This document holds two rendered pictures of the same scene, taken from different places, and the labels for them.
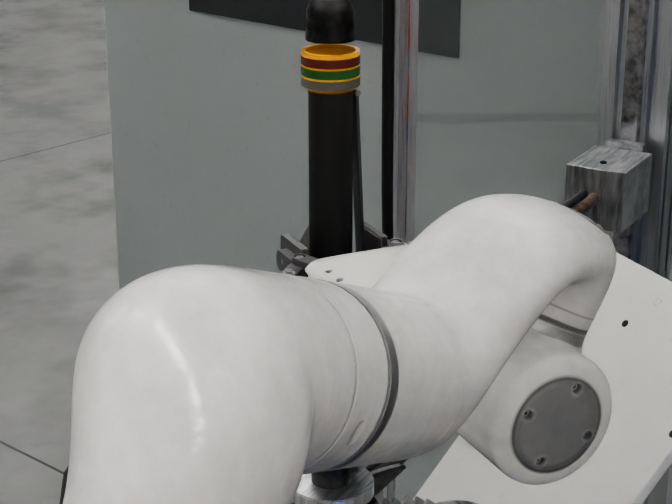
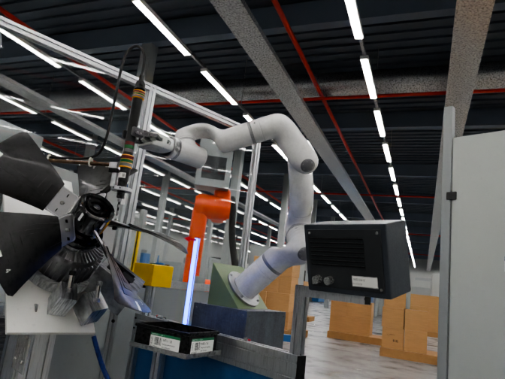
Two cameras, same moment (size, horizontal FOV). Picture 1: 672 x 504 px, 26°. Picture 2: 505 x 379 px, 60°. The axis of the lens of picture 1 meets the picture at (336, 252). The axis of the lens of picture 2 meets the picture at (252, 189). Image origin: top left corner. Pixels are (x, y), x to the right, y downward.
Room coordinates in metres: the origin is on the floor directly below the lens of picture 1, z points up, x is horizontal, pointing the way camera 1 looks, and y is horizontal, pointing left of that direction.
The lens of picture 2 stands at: (1.10, 1.54, 1.05)
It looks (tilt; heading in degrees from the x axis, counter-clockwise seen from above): 12 degrees up; 251
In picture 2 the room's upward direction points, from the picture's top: 7 degrees clockwise
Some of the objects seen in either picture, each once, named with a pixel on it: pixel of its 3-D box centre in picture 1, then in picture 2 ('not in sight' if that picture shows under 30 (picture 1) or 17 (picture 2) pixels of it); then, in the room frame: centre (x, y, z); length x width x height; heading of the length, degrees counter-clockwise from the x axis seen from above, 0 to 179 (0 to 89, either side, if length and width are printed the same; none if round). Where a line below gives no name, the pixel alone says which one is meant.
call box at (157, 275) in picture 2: not in sight; (152, 276); (0.84, -0.41, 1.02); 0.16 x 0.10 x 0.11; 115
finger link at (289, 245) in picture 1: (286, 268); (142, 133); (1.01, 0.04, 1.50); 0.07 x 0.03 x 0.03; 25
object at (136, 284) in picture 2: not in sight; (113, 285); (1.02, -0.04, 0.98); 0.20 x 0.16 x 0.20; 115
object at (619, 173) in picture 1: (609, 186); not in sight; (1.59, -0.31, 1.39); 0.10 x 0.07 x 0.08; 150
